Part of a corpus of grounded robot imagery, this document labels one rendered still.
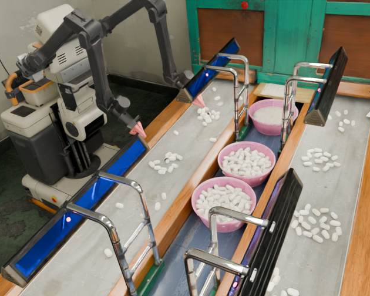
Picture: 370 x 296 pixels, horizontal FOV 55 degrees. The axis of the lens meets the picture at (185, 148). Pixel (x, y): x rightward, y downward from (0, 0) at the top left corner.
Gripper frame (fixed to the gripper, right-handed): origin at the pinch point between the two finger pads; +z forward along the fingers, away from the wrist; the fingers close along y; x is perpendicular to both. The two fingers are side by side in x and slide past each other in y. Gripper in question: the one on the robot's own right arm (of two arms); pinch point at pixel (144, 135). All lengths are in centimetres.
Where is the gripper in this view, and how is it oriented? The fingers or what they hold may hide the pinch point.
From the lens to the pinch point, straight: 174.1
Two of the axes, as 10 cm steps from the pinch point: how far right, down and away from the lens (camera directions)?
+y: 4.5, -5.8, 6.8
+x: -5.0, 4.6, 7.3
